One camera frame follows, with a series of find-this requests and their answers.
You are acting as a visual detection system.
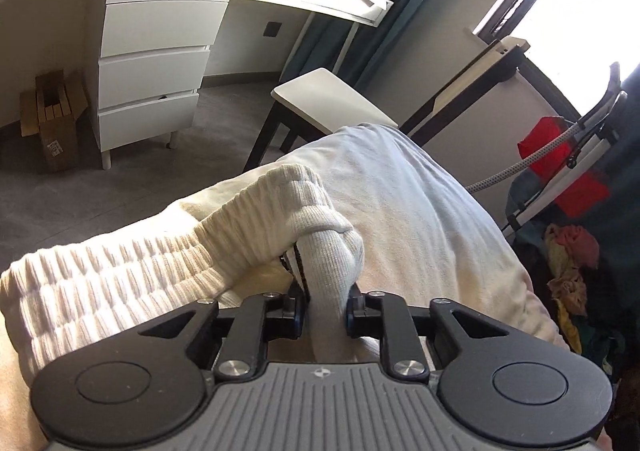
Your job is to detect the red cloth on stand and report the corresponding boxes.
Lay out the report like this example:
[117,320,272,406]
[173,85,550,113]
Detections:
[518,116,611,218]

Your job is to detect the white radiator cover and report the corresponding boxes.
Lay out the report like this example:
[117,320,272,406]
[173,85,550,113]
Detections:
[399,36,582,227]

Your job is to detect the cream white sweatpants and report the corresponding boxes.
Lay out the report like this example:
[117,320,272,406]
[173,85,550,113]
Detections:
[1,125,563,450]

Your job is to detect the garment steamer stand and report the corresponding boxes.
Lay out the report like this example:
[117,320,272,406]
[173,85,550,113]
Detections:
[464,62,630,237]

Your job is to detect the white top stool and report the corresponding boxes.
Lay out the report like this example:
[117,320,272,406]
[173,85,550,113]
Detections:
[244,68,398,171]

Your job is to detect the cardboard box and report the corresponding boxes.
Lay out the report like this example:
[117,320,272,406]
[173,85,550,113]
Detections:
[20,70,88,172]

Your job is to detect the white drawer cabinet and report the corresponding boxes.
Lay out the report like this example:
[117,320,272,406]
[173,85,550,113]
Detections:
[84,0,229,170]

